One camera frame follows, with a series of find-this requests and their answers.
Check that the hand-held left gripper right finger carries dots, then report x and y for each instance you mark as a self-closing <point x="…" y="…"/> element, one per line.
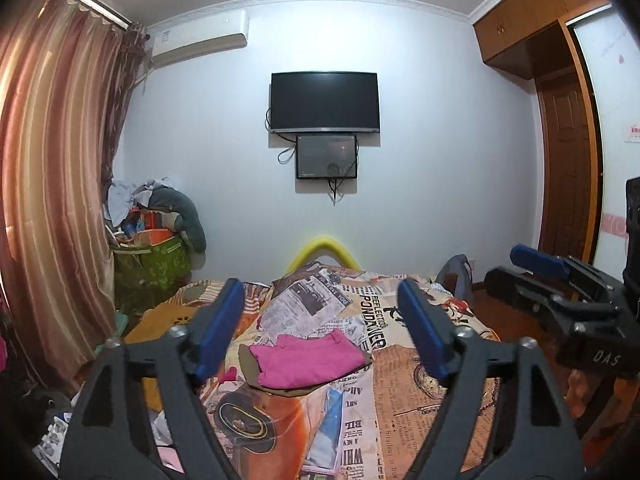
<point x="420" y="330"/>

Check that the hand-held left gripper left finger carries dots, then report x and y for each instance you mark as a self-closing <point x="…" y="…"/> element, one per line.
<point x="220" y="320"/>

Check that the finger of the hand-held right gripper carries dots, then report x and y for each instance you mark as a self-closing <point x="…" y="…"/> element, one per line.
<point x="525" y="292"/>
<point x="537" y="258"/>

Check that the pink pants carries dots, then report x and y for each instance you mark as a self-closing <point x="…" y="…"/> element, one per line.
<point x="310" y="360"/>

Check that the orange flower-print sheet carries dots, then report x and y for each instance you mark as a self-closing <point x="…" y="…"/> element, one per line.
<point x="155" y="322"/>

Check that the grey blue backpack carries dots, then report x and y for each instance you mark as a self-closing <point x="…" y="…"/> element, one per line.
<point x="452" y="272"/>

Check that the green patterned bag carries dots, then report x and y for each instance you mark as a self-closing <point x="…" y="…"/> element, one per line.
<point x="150" y="272"/>

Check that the olive green garment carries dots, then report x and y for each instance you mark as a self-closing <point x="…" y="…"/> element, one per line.
<point x="285" y="392"/>

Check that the orange box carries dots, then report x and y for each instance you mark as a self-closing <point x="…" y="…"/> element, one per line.
<point x="157" y="235"/>

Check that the newspaper-print blanket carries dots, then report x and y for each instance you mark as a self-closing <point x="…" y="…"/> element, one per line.
<point x="350" y="425"/>

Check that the yellow curved headboard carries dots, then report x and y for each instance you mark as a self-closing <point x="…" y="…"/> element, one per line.
<point x="320" y="246"/>

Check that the pile of pale blue clothes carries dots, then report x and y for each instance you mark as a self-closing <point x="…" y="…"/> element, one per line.
<point x="125" y="200"/>

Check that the striped brown curtain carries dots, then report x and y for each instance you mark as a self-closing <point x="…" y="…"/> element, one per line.
<point x="55" y="160"/>

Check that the wooden wardrobe with white panel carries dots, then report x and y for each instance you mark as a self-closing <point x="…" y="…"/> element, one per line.
<point x="525" y="20"/>

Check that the white air conditioner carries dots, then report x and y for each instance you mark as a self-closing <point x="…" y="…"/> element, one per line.
<point x="200" y="37"/>

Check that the small black wall monitor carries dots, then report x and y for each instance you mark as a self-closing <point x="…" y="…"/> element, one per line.
<point x="325" y="156"/>

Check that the large black wall television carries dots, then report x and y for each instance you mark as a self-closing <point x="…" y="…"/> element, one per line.
<point x="325" y="102"/>

